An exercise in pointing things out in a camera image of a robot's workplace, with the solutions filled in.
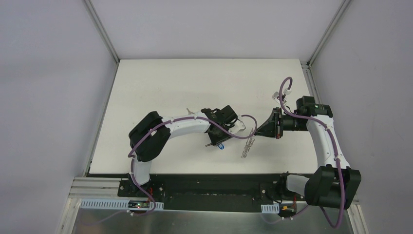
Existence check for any key with blue tag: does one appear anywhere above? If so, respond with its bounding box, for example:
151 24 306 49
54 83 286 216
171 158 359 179
205 143 225 150

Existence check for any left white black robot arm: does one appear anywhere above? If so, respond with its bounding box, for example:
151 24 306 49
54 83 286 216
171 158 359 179
128 105 245 197

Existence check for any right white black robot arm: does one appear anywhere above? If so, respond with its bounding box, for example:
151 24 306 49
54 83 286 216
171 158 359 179
255 96 361 210

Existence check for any key with black head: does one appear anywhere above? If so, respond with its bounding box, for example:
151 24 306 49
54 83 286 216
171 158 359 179
186 108 194 115

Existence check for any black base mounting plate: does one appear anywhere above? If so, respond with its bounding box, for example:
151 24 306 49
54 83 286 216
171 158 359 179
117 174 309 214

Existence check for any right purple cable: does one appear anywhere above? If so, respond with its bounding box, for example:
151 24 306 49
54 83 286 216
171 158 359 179
279 76 346 230

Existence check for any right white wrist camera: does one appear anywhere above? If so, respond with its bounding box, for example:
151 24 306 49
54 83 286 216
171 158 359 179
272 91 290 102

